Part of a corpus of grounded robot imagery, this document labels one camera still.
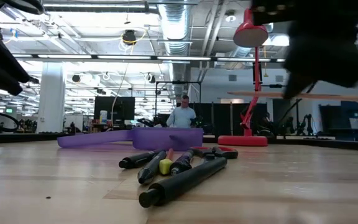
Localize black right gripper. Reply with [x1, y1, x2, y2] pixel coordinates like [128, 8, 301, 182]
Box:
[252, 0, 358, 100]

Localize black and red scissors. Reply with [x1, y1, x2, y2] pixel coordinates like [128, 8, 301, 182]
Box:
[190, 146, 239, 162]

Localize purple plastic supply box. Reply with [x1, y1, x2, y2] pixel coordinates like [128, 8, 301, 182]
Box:
[57, 126, 204, 152]

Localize black click pen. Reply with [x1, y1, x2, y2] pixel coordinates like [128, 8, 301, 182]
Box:
[138, 156, 229, 208]
[118, 149, 167, 170]

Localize orange pencil with yellow cap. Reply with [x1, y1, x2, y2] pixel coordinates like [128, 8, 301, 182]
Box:
[158, 147, 175, 176]

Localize black marker pen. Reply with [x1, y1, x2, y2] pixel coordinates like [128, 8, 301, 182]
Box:
[137, 150, 168, 185]

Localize white building column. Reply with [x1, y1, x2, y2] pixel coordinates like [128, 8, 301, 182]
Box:
[37, 62, 66, 134]

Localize overhead light bar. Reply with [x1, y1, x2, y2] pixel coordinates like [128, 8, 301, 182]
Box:
[11, 54, 358, 65]

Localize red desk lamp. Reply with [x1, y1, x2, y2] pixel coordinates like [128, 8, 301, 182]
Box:
[217, 7, 270, 147]

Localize person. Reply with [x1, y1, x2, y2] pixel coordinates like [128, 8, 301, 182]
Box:
[165, 95, 198, 128]

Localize black monitor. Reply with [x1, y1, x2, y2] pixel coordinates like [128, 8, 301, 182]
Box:
[93, 96, 135, 127]

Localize black hanging ceiling device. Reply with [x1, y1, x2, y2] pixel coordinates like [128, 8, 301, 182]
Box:
[122, 29, 137, 46]

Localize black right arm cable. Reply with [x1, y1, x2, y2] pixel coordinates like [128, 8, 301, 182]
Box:
[277, 82, 318, 133]

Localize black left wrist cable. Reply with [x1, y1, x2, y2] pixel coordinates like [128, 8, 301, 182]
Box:
[1, 0, 45, 15]

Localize black partition wall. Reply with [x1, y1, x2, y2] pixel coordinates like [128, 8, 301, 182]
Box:
[197, 102, 291, 135]

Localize black background rig frame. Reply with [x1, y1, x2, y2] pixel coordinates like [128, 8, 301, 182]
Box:
[154, 80, 202, 128]

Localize silver ceiling duct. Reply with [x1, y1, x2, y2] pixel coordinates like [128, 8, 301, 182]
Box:
[157, 0, 193, 97]

